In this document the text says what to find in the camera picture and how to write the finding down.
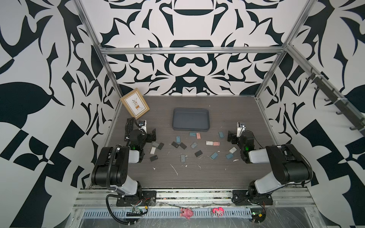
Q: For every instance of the black eraser lower left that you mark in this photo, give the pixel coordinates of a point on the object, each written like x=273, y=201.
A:
x=153, y=158

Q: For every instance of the grey-blue eraser centre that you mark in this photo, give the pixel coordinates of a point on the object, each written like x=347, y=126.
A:
x=194, y=145

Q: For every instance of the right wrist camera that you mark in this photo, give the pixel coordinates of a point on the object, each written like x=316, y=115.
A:
x=240, y=128

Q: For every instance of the black eraser left pair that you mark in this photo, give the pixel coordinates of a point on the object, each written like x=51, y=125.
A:
x=176, y=145

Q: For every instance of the pink toy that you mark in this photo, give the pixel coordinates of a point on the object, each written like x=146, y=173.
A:
x=186, y=213
x=217, y=212

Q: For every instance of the black remote control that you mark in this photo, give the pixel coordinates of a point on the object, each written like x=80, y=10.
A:
x=128, y=128

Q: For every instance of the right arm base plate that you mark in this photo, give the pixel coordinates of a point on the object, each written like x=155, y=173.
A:
x=242, y=198

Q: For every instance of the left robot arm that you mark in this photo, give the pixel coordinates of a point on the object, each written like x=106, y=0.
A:
x=111, y=168

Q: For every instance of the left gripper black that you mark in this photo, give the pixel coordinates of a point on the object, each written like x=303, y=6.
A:
x=149, y=135

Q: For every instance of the wooden picture frame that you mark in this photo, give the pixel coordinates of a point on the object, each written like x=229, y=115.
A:
x=135, y=103

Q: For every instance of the small circuit board right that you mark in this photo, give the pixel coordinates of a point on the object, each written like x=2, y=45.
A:
x=258, y=217

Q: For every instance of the pink toy left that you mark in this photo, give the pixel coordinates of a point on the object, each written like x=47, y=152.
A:
x=186, y=213

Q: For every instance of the small circuit board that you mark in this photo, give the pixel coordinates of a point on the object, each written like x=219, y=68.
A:
x=137, y=212
x=258, y=217

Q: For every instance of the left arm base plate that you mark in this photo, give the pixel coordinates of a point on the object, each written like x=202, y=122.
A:
x=143, y=198

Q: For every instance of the small circuit board left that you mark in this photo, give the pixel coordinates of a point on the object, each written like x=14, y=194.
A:
x=137, y=212

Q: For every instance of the black wall hook rail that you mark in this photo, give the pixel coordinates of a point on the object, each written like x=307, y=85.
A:
x=334, y=97

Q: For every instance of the dark grey storage tray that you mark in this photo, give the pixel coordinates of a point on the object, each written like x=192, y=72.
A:
x=191, y=119

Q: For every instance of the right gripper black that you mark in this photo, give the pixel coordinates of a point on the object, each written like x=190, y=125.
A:
x=233, y=137

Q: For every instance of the black eraser lower centre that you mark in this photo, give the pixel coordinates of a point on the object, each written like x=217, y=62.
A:
x=198, y=153

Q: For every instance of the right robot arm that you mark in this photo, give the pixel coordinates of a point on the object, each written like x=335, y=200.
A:
x=288, y=166

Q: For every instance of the pink toy right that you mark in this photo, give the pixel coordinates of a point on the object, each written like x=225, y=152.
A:
x=217, y=212

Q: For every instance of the white slotted cable duct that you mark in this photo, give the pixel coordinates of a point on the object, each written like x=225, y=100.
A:
x=174, y=213

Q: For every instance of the black eraser pair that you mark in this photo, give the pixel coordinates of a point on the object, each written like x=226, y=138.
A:
x=176, y=145
x=182, y=145

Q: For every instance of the black eraser right pair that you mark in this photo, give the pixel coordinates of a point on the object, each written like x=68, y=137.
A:
x=182, y=145

